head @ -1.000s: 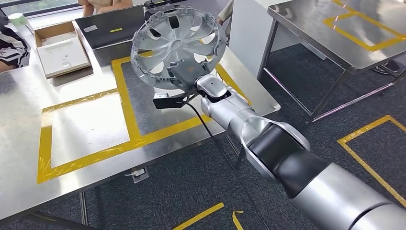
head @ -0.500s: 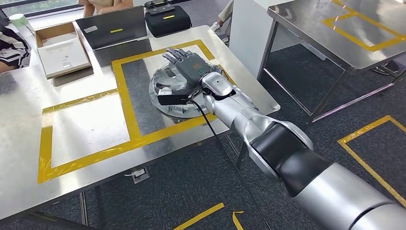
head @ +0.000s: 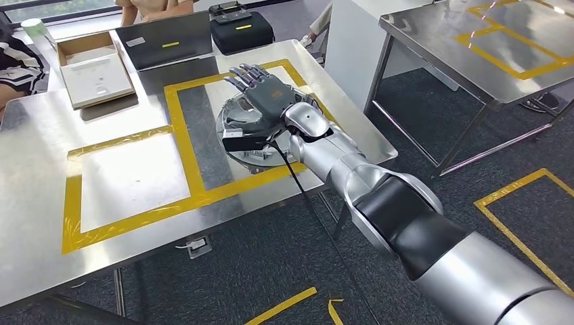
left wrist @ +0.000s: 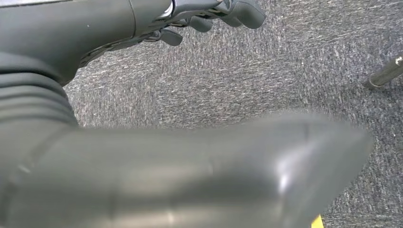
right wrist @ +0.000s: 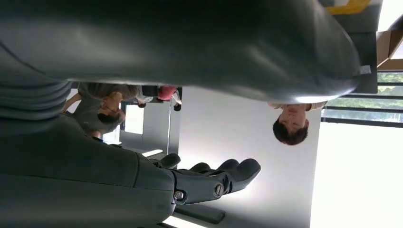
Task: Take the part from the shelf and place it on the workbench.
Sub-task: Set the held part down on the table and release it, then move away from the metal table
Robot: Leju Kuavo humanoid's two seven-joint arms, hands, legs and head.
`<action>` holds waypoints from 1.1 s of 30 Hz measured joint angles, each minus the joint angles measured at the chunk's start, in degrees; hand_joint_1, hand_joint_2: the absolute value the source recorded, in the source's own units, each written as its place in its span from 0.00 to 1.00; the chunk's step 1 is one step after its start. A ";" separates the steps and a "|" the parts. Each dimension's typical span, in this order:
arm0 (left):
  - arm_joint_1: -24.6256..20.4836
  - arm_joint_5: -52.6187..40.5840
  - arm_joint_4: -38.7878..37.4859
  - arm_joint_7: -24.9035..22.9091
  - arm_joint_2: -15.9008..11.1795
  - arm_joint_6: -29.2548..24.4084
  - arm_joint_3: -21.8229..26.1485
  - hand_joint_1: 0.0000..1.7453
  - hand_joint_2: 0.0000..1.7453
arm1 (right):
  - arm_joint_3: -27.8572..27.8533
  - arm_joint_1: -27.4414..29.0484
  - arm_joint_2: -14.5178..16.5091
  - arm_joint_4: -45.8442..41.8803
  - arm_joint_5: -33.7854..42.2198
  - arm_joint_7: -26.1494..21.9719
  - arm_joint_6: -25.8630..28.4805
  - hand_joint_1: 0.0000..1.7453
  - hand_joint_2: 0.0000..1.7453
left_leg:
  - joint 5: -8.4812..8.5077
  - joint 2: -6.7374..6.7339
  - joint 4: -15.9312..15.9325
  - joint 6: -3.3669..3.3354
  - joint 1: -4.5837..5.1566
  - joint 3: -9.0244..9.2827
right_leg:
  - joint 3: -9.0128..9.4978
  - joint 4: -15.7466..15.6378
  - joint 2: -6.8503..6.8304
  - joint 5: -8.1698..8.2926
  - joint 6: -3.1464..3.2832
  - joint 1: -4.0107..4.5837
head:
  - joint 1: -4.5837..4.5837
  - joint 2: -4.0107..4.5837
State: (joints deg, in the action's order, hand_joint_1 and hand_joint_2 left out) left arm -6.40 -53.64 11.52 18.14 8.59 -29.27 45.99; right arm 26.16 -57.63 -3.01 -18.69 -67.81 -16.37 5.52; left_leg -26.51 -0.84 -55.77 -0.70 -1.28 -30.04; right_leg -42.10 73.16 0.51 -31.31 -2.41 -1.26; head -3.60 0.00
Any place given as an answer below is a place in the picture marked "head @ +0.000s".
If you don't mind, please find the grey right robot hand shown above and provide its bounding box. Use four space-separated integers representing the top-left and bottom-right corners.
223 63 298 133

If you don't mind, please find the grey plastic wheel hubcap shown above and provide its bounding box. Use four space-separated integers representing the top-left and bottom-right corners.
216 85 324 169

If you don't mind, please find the stainless steel workbench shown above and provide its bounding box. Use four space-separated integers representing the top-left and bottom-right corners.
0 39 399 325

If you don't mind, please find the black carrying case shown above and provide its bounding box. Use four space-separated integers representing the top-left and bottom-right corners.
209 11 275 56

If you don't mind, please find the person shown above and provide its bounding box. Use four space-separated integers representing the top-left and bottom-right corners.
115 0 194 27
300 0 334 51
0 20 50 120

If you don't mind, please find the black remote controller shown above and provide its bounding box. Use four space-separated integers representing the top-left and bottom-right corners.
208 1 253 24

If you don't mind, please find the white cabinet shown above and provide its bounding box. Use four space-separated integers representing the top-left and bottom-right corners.
325 0 427 111

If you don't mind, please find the dark grey laptop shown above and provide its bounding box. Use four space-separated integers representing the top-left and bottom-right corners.
115 11 214 72

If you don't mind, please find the floor socket plate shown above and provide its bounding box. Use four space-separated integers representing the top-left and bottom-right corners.
185 235 213 260

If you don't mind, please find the white flat box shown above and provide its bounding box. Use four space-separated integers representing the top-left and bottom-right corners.
60 58 135 108

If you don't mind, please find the stainless steel table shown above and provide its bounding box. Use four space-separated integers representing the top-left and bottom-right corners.
363 0 574 177

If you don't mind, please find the open cardboard box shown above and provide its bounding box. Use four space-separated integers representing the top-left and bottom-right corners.
56 30 137 111

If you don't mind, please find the yellow floor tape square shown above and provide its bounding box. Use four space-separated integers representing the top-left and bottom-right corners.
474 168 574 297
244 286 345 325

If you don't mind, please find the pale green paper cup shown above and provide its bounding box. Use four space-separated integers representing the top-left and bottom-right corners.
21 18 48 39

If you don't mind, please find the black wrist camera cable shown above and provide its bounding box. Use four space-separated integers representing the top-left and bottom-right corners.
269 141 382 325

